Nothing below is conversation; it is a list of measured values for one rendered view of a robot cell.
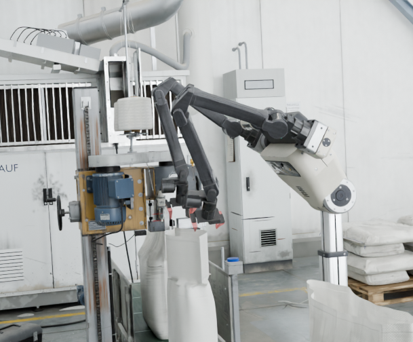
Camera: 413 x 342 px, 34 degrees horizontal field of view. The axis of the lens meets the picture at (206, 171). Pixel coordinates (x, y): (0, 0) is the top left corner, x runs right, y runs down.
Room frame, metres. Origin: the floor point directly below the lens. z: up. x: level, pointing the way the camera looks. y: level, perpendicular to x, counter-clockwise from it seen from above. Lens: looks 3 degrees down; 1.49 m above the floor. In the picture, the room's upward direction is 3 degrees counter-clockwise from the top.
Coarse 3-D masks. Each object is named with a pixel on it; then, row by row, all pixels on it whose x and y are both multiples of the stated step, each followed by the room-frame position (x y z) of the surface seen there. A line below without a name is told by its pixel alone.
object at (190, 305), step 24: (168, 240) 3.13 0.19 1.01; (192, 240) 3.02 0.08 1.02; (168, 264) 3.14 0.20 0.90; (192, 264) 3.03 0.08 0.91; (168, 288) 3.25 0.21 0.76; (192, 288) 3.01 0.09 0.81; (168, 312) 3.24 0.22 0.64; (192, 312) 2.99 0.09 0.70; (168, 336) 3.31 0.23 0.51; (192, 336) 2.99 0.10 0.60; (216, 336) 3.04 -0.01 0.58
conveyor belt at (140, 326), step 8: (136, 288) 4.98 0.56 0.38; (136, 296) 4.74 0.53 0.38; (136, 304) 4.50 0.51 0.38; (136, 312) 4.29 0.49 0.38; (136, 320) 4.09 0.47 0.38; (136, 328) 3.92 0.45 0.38; (144, 328) 3.91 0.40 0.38; (136, 336) 3.77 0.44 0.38; (144, 336) 3.76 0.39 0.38; (152, 336) 3.75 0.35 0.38
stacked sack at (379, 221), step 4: (372, 220) 6.28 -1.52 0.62; (376, 220) 6.30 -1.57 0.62; (380, 220) 6.28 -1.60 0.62; (384, 220) 6.26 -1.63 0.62; (344, 224) 6.14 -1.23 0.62; (348, 224) 6.12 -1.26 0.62; (352, 224) 6.11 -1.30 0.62; (356, 224) 6.14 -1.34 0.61; (360, 224) 6.13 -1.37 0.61; (364, 224) 6.11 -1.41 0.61; (368, 224) 6.09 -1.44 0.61; (372, 224) 6.07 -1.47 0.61; (376, 224) 6.06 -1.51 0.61; (380, 224) 6.06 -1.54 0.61; (384, 224) 6.07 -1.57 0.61; (388, 224) 6.08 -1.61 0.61; (392, 224) 6.09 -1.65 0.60; (344, 228) 6.03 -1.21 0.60; (344, 232) 5.96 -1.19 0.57
